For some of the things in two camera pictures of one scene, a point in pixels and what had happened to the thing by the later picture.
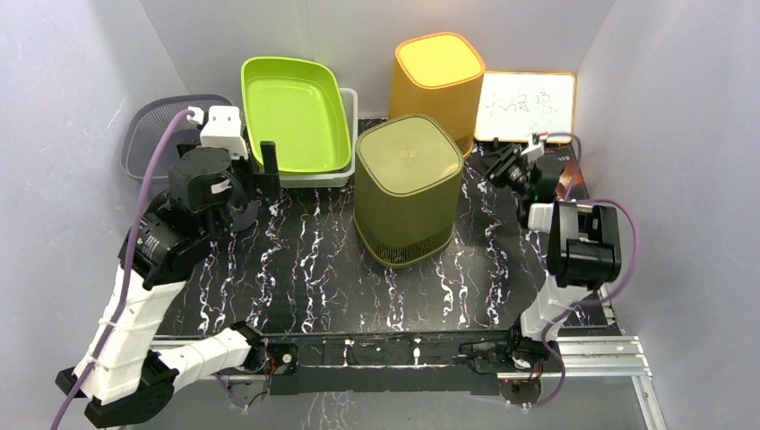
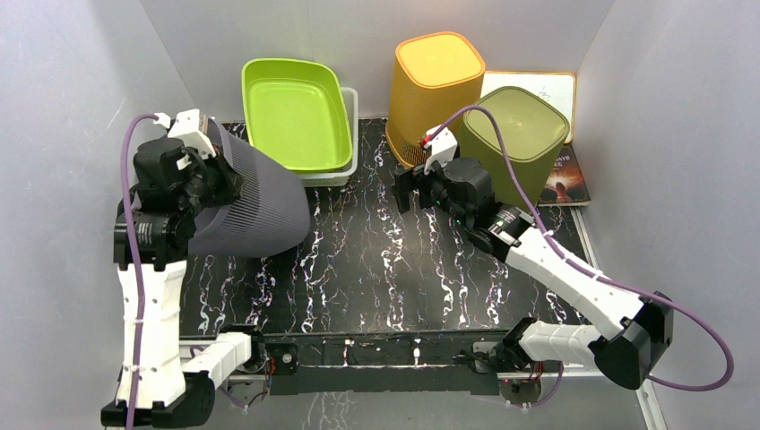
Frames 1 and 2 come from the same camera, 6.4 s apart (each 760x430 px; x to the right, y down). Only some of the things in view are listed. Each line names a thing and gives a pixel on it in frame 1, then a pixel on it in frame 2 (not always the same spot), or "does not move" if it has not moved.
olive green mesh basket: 406,176 to 534,133
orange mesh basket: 438,76 does not move
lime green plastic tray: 297,105 does not move
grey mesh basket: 141,117 to 264,219
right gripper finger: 498,165 to 405,182
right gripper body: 515,175 to 433,192
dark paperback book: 571,184 does not move
